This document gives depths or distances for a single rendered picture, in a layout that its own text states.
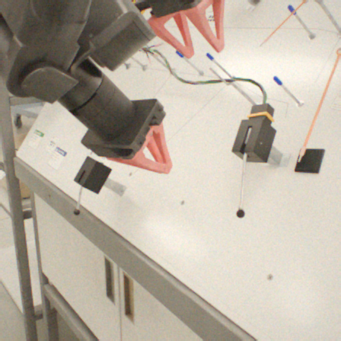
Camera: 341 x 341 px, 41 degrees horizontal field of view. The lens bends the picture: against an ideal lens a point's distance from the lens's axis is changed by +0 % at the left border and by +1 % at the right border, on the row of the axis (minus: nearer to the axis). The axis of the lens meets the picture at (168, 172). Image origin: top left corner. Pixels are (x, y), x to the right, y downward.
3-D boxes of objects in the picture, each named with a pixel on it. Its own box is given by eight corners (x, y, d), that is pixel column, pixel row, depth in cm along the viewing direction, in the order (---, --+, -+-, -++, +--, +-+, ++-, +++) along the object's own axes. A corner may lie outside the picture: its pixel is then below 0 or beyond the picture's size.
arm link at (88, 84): (23, 57, 49) (22, 81, 45) (71, 14, 47) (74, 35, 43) (69, 100, 53) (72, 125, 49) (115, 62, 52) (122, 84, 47)
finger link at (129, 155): (156, 147, 63) (112, 103, 58) (194, 148, 58) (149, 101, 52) (133, 188, 61) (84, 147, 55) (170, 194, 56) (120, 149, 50)
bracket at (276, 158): (262, 166, 77) (246, 153, 74) (266, 153, 77) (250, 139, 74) (287, 167, 73) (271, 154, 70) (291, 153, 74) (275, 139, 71)
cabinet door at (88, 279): (121, 368, 116) (116, 248, 104) (42, 272, 158) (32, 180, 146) (127, 364, 117) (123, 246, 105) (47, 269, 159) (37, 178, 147)
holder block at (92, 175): (94, 221, 102) (58, 205, 96) (120, 173, 103) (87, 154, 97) (103, 228, 99) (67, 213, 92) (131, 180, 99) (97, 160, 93)
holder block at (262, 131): (244, 162, 73) (231, 151, 70) (255, 131, 74) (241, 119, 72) (266, 163, 70) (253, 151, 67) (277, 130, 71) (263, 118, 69)
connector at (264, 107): (252, 136, 73) (245, 130, 72) (259, 110, 74) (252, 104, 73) (269, 135, 71) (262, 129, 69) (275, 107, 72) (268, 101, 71)
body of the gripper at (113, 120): (114, 111, 59) (74, 71, 54) (168, 108, 51) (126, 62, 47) (89, 151, 57) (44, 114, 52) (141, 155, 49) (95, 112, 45)
